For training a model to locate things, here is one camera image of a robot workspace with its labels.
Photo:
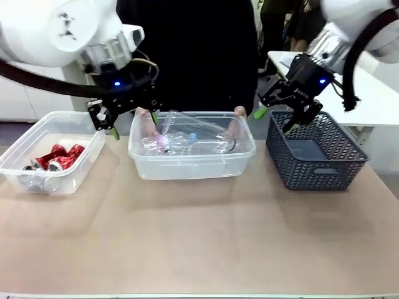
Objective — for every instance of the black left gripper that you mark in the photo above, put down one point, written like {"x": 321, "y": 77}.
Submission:
{"x": 124, "y": 85}

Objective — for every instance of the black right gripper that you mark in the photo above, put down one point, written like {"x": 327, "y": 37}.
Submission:
{"x": 307, "y": 79}

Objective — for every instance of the clear plastic storage bin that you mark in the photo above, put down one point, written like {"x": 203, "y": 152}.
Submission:
{"x": 84, "y": 146}
{"x": 187, "y": 165}

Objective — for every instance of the crushed clear plastic bottles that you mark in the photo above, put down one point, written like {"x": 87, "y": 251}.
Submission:
{"x": 202, "y": 130}

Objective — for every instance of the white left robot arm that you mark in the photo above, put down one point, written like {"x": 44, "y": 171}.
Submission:
{"x": 46, "y": 28}

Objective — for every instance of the dark grey lattice basket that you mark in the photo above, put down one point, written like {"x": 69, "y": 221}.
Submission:
{"x": 311, "y": 174}

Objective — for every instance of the person right hand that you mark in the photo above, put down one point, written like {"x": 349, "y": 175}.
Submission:
{"x": 149, "y": 127}

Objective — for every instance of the person left hand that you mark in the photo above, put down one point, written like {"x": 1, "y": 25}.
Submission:
{"x": 237, "y": 127}

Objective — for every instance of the crushed red can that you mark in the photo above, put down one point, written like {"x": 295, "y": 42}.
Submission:
{"x": 50, "y": 157}
{"x": 74, "y": 154}

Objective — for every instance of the background people dark clothes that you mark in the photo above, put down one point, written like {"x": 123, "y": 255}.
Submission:
{"x": 280, "y": 21}

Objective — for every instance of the person black clothed torso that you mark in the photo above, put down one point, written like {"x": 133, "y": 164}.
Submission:
{"x": 193, "y": 56}

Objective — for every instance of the white side table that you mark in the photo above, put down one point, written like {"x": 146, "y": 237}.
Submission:
{"x": 374, "y": 93}

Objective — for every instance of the crushed silver can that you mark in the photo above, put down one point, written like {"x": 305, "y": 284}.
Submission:
{"x": 37, "y": 183}

